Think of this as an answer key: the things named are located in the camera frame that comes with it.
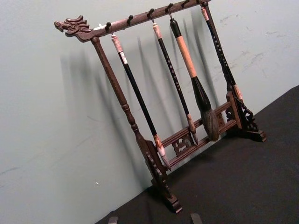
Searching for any black table cloth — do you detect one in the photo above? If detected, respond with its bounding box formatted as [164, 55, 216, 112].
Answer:
[90, 84, 299, 224]

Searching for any carved dark wooden brush rack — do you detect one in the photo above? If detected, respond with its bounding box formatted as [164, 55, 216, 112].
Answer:
[54, 0, 267, 214]

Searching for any black inscribed calligraphy brush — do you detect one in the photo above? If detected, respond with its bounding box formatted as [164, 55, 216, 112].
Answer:
[200, 6, 245, 101]
[152, 22, 199, 146]

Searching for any black brush with white band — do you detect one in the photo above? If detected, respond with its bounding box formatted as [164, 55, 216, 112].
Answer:
[111, 34, 171, 171]

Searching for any large tan-handled calligraphy brush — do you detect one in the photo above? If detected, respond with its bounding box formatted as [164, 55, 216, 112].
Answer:
[169, 18, 221, 142]

